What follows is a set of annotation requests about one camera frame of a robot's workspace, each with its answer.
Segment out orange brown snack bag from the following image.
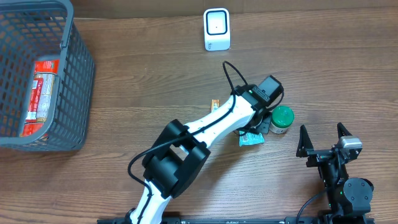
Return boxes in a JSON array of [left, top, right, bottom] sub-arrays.
[[35, 72, 55, 123]]

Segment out white barcode scanner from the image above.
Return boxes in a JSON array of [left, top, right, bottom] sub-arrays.
[[203, 7, 231, 52]]

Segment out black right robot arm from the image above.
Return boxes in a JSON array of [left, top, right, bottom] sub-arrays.
[[295, 123, 374, 223]]

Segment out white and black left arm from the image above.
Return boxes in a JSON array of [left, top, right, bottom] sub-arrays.
[[125, 75, 284, 223]]

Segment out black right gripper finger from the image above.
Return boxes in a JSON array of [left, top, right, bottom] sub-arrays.
[[336, 123, 351, 138], [296, 124, 313, 157]]

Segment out small orange box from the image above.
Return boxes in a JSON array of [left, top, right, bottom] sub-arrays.
[[211, 100, 220, 112]]

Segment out green lid jar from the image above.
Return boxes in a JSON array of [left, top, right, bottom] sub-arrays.
[[269, 106, 295, 134]]

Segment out grey plastic mesh basket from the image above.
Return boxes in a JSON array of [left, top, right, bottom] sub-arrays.
[[1, 0, 95, 152]]

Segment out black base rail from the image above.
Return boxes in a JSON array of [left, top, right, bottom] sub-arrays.
[[96, 217, 376, 224]]

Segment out red snack packet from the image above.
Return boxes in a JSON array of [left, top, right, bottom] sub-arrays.
[[20, 59, 59, 137]]

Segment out teal wet wipes pack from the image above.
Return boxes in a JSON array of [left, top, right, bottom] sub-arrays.
[[239, 131, 265, 147]]

